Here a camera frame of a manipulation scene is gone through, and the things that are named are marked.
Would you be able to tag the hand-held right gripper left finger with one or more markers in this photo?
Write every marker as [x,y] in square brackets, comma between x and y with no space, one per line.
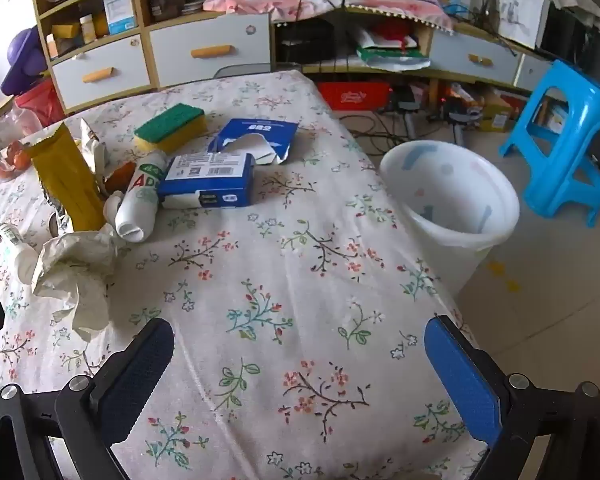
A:
[135,380]

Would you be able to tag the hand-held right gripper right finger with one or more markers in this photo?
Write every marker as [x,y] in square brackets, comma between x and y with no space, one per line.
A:
[460,385]

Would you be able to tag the white plastic bin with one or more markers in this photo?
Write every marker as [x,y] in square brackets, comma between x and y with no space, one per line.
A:
[445,255]

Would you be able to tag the yellow snack packet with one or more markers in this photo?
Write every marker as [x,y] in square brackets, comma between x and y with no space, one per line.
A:
[65,175]

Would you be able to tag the white bottle with green label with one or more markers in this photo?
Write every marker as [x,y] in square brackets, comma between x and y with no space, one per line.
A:
[140,195]

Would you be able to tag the small white bottle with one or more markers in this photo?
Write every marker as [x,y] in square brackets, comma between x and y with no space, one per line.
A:
[15,250]

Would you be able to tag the crumpled white paper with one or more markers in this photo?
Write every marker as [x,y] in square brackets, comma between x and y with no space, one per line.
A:
[75,265]

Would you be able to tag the clear bag of oranges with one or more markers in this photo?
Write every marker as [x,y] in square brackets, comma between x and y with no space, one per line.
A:
[10,155]

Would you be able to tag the floral tablecloth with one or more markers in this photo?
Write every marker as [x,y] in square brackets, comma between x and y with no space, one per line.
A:
[280,260]

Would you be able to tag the orange peel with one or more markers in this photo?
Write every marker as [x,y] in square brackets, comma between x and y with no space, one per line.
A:
[120,175]

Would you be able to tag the silver white wrapper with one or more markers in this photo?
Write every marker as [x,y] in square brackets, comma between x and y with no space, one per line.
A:
[92,150]

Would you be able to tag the blue and white carton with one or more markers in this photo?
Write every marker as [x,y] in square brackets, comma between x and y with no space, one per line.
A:
[205,175]

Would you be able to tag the red plastic bag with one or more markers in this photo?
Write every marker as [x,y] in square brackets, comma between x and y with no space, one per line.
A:
[40,102]

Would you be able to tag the green and yellow sponge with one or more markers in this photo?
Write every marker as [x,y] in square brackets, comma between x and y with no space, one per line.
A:
[170,122]

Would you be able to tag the purple toy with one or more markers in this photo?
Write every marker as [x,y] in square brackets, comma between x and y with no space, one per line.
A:
[22,55]

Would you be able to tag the black grey tool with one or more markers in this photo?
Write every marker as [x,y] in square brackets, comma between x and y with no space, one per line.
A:
[407,110]
[455,117]

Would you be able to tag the cardboard box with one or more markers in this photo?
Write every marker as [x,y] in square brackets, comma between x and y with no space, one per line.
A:
[497,112]

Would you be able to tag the blue tissue packet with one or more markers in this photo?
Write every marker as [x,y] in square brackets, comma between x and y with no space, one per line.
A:
[260,130]

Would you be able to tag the blue plastic stool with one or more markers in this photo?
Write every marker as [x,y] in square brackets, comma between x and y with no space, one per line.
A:
[575,105]

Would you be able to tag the red box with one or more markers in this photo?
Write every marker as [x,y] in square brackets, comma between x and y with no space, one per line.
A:
[352,95]

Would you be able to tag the blue and white shelf box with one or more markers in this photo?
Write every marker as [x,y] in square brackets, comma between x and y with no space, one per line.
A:
[119,12]

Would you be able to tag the green and red paper stack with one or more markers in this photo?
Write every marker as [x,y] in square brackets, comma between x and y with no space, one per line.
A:
[390,52]

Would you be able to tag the wooden cabinet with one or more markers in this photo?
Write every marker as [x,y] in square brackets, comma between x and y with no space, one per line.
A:
[142,5]

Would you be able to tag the black appliance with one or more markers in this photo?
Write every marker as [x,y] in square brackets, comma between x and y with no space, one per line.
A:
[567,40]

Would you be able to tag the white framed drawing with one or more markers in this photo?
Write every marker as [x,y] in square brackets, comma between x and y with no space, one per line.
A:
[522,15]

